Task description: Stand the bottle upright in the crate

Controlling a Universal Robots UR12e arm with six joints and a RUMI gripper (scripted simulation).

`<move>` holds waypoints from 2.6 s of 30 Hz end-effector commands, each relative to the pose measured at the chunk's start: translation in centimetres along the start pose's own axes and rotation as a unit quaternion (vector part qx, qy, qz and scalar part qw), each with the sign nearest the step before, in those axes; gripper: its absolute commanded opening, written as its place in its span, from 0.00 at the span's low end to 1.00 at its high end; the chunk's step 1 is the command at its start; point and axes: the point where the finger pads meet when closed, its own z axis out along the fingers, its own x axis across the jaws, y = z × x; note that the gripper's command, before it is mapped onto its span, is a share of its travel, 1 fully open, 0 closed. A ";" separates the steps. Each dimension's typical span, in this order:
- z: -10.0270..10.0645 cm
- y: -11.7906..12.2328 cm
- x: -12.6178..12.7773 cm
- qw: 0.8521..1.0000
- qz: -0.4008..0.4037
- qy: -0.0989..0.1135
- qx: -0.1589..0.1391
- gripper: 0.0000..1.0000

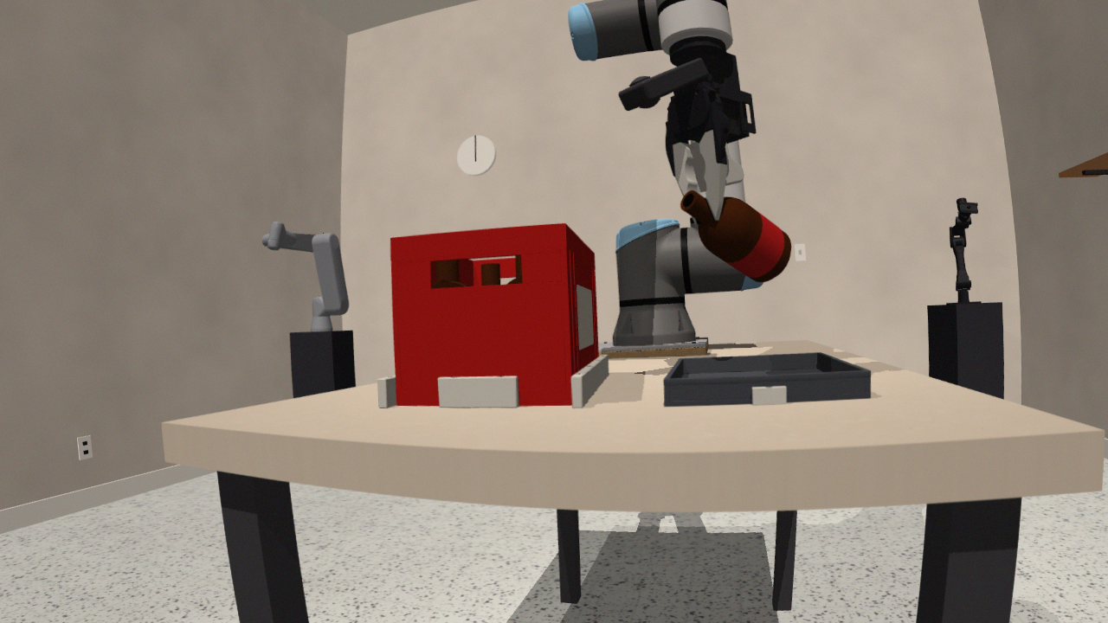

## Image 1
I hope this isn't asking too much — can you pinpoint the red box with cut-out openings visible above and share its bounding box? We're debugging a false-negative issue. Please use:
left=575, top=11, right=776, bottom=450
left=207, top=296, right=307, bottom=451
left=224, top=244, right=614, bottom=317
left=390, top=223, right=599, bottom=406

